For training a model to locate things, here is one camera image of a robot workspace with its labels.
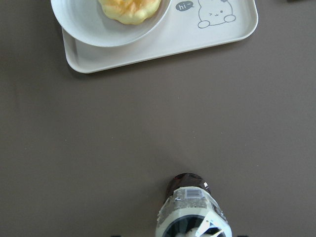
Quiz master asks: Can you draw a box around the tea bottle white cap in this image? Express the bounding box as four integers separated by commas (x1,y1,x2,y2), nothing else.
155,173,232,237

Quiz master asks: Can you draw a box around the cream tray with bunny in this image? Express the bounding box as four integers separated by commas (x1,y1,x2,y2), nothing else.
62,0,258,74

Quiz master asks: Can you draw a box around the yellow glazed donut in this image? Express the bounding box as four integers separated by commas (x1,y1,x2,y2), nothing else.
98,0,161,25

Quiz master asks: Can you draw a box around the white round plate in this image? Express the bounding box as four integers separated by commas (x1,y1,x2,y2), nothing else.
51,0,171,47

